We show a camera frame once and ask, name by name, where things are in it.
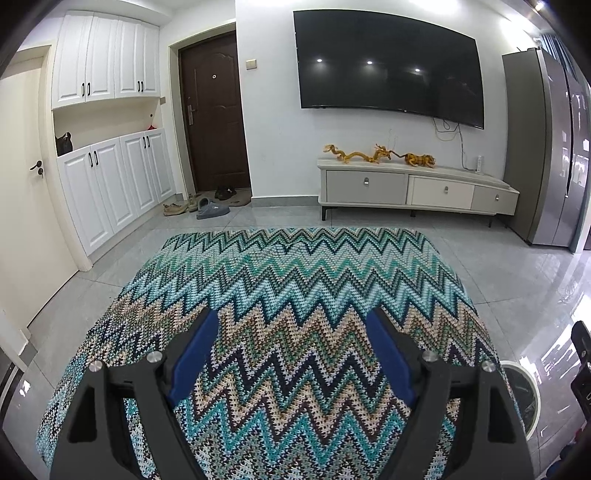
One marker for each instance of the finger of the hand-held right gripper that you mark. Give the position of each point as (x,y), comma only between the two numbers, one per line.
(582,364)

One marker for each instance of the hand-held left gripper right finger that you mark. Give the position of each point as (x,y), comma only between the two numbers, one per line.
(392,360)

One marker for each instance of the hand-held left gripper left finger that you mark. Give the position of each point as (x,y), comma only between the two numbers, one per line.
(191,355)

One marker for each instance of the white round trash bin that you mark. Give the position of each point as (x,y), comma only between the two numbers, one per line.
(521,397)

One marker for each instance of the zigzag knitted blanket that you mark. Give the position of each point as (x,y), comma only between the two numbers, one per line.
(286,286)

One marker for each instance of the grey slipper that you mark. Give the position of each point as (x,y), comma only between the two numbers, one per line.
(204,202)
(214,212)

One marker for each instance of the beige shoe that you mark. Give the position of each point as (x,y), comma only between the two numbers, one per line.
(175,210)
(194,203)

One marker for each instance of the dark shoe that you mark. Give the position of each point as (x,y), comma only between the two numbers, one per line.
(220,194)
(231,191)

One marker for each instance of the brown doormat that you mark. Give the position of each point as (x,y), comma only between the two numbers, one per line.
(242,199)

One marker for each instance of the grey white television stand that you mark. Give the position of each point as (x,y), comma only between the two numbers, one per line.
(369,184)

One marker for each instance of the white lower shoe cabinet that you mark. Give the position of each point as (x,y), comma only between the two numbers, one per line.
(115,189)

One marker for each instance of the long golden dragon ornament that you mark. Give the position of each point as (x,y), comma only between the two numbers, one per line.
(358,156)

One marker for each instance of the grey refrigerator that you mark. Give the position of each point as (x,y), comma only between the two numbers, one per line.
(540,152)

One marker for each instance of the white room door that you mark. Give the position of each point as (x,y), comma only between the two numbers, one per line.
(27,207)

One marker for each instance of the dark brown entrance door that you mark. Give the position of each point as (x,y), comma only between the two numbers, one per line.
(214,120)

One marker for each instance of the black bag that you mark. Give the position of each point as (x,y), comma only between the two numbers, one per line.
(64,145)

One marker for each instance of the grey curtain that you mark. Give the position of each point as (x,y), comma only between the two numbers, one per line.
(563,55)

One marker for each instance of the black wall television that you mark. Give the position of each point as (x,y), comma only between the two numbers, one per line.
(388,64)

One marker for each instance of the wall light switch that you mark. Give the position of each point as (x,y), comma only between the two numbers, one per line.
(251,64)

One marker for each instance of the white upper wall cabinet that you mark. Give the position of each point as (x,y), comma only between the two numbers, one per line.
(106,55)

